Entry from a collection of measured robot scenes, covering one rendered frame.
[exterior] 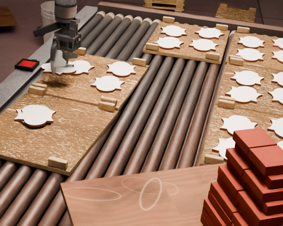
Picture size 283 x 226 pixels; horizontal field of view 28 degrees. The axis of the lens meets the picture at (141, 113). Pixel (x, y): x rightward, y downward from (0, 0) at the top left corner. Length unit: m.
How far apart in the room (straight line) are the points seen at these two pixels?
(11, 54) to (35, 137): 3.05
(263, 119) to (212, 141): 0.27
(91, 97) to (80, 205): 0.77
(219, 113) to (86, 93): 0.49
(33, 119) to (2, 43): 3.21
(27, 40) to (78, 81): 2.97
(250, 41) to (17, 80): 1.12
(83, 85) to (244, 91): 0.61
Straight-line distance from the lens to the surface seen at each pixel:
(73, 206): 1.35
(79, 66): 2.27
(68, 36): 2.04
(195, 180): 1.47
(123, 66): 2.29
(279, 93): 2.23
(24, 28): 5.38
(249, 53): 2.57
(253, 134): 1.21
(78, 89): 2.10
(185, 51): 2.53
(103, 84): 2.13
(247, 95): 2.17
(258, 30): 2.91
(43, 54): 2.45
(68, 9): 2.00
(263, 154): 1.14
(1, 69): 4.54
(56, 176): 1.65
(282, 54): 2.61
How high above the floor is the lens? 1.87
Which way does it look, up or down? 28 degrees down
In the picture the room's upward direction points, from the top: 5 degrees clockwise
